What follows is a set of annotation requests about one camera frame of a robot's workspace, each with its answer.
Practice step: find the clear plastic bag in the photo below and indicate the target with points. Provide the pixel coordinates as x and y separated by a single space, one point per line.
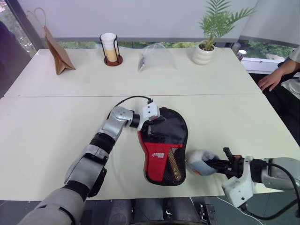
159 58

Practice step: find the potted palm in white pot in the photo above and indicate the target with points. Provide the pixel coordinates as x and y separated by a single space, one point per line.
202 55

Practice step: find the brown paper bag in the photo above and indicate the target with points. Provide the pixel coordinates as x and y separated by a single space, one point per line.
59 56

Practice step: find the dark rounded shape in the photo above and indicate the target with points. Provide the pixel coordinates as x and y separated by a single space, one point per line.
120 212

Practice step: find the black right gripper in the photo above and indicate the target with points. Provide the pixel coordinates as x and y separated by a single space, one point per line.
235 168

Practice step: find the seated person white shirt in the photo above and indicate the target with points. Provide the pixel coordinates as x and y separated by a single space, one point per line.
295 58

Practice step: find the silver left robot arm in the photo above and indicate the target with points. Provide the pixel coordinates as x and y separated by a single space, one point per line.
86 164

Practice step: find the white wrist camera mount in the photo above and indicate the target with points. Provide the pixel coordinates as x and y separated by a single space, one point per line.
236 189
151 110

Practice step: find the black red paddle case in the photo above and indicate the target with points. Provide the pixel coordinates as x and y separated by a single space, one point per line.
171 131

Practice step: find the table tennis paddle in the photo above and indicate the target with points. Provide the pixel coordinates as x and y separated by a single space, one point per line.
175 164

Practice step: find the paper cup in holder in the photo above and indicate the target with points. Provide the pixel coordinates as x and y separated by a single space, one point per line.
113 62

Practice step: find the black metal latch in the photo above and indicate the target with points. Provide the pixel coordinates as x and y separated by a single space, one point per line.
207 212

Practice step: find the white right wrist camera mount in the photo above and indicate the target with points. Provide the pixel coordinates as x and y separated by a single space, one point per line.
236 189

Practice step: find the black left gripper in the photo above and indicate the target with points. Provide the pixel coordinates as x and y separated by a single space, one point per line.
159 120

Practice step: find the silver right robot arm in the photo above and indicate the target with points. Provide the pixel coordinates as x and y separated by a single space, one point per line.
281 173

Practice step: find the small paper cup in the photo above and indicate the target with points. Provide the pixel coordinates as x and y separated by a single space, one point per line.
241 55

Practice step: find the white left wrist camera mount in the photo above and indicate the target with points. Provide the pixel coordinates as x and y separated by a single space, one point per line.
151 110

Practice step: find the white paper cup stack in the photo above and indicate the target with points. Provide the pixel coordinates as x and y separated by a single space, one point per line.
109 44

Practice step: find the bare person hand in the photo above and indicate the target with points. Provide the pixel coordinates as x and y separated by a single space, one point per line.
272 78

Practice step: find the white window ledge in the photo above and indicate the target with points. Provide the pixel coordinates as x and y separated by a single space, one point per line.
262 64

